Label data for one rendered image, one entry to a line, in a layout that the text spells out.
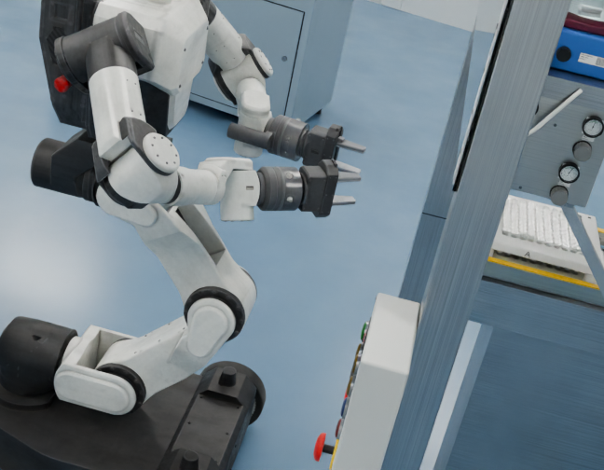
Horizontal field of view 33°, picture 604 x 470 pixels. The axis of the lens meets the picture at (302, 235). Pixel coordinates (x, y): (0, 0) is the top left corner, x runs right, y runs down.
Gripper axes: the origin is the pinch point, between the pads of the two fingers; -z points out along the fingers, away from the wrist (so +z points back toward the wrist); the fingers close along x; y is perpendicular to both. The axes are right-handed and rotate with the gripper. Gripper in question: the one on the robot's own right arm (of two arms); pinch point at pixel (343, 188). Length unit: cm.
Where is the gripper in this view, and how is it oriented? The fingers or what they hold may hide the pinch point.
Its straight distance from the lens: 205.8
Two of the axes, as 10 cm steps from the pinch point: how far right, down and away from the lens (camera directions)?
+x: -1.9, 8.6, 4.7
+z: -9.2, 0.2, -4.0
